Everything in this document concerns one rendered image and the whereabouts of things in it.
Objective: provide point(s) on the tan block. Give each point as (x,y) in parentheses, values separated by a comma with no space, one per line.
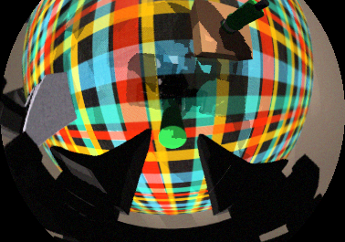
(210,40)

